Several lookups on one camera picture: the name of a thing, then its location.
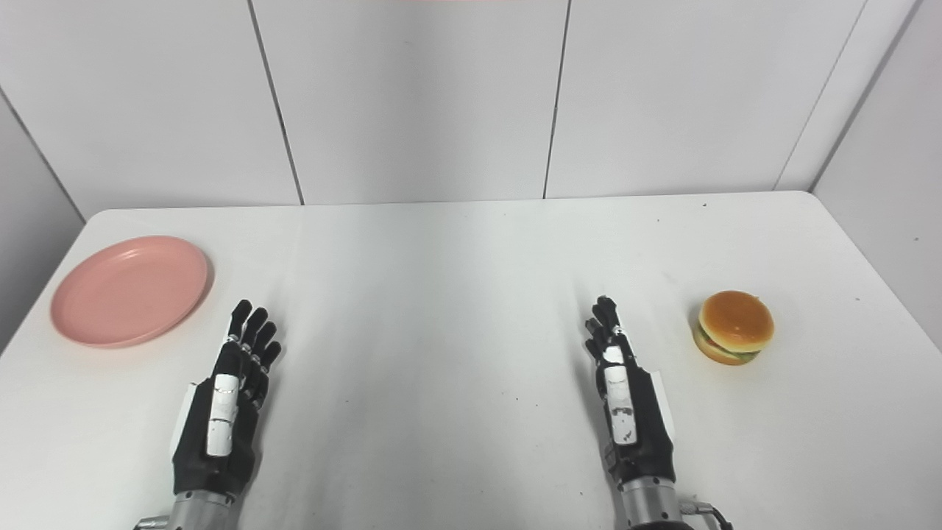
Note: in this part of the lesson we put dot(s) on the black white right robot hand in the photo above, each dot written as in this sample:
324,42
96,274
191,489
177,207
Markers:
625,412

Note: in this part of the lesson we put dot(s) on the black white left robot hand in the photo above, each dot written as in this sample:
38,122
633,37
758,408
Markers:
221,412

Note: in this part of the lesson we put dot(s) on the toy hamburger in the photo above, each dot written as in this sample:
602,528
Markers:
736,324

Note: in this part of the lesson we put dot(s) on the pink round plate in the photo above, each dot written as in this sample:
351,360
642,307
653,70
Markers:
129,291

